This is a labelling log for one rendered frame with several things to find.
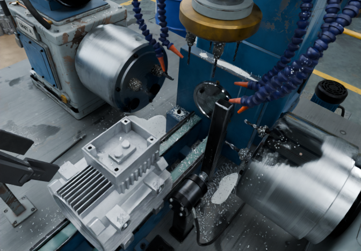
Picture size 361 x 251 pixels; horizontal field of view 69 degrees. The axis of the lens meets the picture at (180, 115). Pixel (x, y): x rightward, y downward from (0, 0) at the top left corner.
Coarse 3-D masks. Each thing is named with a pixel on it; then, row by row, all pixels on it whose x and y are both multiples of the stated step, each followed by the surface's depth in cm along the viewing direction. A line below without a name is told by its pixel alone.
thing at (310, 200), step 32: (256, 128) 70; (288, 128) 56; (320, 128) 59; (256, 160) 55; (288, 160) 53; (320, 160) 52; (352, 160) 51; (256, 192) 57; (288, 192) 52; (320, 192) 50; (352, 192) 49; (288, 224) 55; (320, 224) 51
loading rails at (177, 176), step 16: (192, 112) 91; (176, 128) 86; (192, 128) 89; (176, 144) 85; (192, 144) 97; (176, 160) 92; (192, 160) 79; (176, 176) 74; (64, 224) 63; (144, 224) 67; (48, 240) 61; (64, 240) 61; (80, 240) 66; (144, 240) 71
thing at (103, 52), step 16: (96, 32) 80; (112, 32) 80; (128, 32) 81; (80, 48) 82; (96, 48) 77; (112, 48) 76; (128, 48) 75; (144, 48) 77; (80, 64) 81; (96, 64) 77; (112, 64) 74; (128, 64) 75; (144, 64) 80; (160, 64) 87; (80, 80) 86; (96, 80) 78; (112, 80) 74; (128, 80) 78; (144, 80) 84; (160, 80) 91; (112, 96) 77; (128, 96) 82; (144, 96) 88; (128, 112) 87
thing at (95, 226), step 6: (162, 156) 58; (156, 162) 57; (162, 162) 58; (156, 168) 58; (162, 168) 57; (54, 180) 53; (48, 186) 52; (54, 186) 52; (60, 186) 52; (54, 192) 52; (90, 222) 48; (96, 222) 47; (90, 228) 47; (96, 228) 47; (102, 228) 48; (96, 234) 47
